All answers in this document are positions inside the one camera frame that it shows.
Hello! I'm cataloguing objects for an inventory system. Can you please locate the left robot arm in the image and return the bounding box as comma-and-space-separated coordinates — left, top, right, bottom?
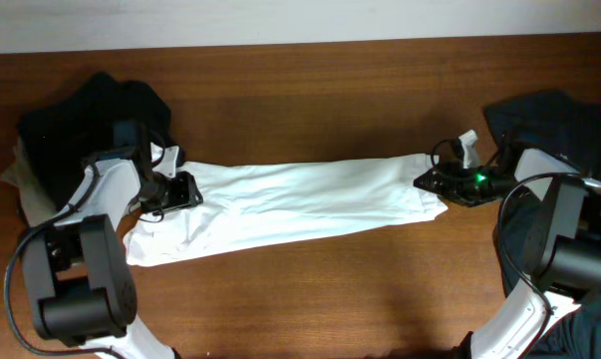
3, 121, 203, 358

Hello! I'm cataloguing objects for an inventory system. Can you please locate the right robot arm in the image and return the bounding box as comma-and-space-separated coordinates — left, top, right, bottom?
414, 149, 601, 358

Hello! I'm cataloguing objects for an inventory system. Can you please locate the beige folded garment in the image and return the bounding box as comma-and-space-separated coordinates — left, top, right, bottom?
0, 138, 57, 225

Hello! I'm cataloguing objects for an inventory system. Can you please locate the white t-shirt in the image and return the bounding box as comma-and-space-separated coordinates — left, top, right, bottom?
123, 154, 447, 267

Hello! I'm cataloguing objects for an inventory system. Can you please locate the dark navy garment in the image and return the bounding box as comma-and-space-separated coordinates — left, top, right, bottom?
483, 90, 601, 359

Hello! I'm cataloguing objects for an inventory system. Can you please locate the black folded garment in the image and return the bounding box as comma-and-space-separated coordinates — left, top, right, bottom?
16, 72, 175, 209

